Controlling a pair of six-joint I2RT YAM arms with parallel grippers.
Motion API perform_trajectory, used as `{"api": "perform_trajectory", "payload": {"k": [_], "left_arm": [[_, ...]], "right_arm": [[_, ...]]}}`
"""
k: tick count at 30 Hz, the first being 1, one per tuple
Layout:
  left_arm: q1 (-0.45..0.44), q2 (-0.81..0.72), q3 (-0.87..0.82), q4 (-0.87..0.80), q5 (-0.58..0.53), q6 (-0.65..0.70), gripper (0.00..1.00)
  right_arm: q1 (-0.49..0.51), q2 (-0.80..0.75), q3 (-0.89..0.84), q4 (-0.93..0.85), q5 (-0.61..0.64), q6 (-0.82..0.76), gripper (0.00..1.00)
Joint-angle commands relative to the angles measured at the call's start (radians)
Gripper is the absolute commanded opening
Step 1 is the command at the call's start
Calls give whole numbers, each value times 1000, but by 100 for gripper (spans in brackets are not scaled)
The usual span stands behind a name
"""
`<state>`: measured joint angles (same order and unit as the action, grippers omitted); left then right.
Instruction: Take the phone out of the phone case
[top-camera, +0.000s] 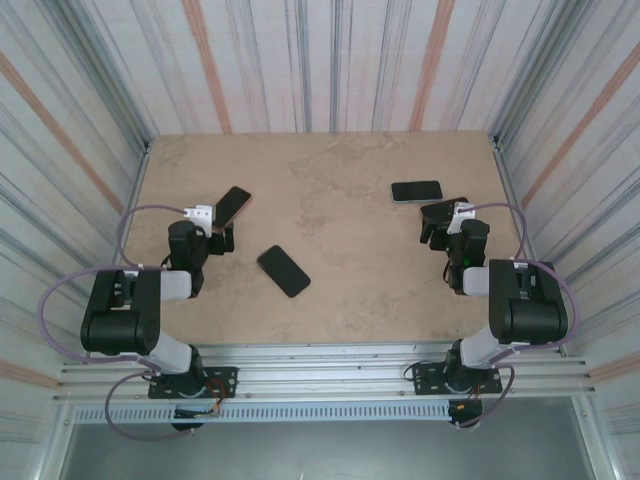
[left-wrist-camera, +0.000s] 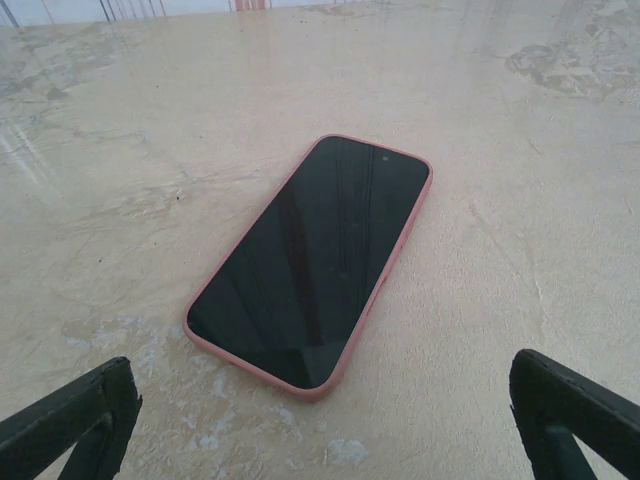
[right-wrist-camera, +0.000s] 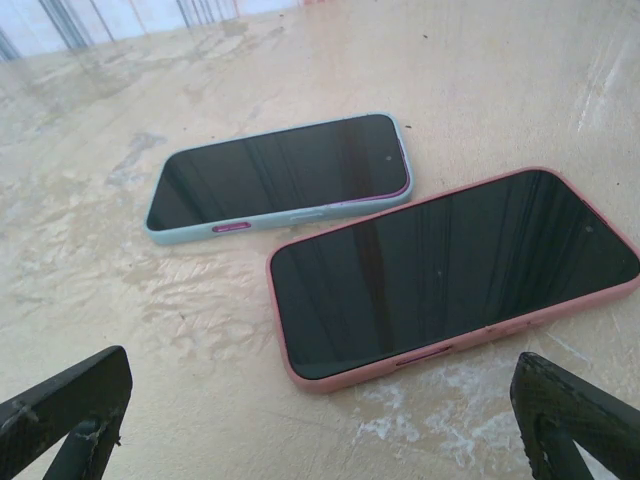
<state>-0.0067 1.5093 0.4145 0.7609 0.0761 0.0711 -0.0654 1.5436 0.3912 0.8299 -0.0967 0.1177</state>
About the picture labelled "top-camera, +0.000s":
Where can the black round base cover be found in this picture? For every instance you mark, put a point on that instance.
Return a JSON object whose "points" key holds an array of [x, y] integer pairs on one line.
{"points": [[467, 417], [187, 426]]}

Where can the light blue phone case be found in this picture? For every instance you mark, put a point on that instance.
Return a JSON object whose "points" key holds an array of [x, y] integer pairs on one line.
{"points": [[417, 201]]}

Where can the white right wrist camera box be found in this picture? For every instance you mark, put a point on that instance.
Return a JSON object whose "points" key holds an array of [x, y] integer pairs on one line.
{"points": [[457, 220]]}

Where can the smartphone with mint green frame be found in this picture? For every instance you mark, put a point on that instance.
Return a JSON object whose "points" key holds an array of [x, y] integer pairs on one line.
{"points": [[232, 206]]}

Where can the black phone case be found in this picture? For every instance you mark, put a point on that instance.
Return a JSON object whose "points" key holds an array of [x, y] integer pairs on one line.
{"points": [[275, 278]]}

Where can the aluminium table side rail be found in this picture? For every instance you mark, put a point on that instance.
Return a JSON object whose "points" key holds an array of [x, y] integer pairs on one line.
{"points": [[139, 175], [506, 175]]}

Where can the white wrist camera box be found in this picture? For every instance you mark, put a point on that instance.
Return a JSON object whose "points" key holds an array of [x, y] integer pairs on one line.
{"points": [[200, 215], [457, 220]]}

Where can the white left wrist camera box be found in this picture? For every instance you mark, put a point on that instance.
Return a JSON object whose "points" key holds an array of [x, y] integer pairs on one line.
{"points": [[200, 215]]}

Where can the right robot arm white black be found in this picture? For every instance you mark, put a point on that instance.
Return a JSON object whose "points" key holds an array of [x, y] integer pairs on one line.
{"points": [[530, 315]]}

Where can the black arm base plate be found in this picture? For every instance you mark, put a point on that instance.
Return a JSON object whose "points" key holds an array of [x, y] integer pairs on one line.
{"points": [[225, 380], [425, 380]]}

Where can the aluminium base frame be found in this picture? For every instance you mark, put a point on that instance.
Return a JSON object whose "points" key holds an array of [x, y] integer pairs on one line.
{"points": [[325, 370]]}

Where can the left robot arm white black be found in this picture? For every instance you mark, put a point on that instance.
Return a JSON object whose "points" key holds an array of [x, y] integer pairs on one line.
{"points": [[120, 320]]}

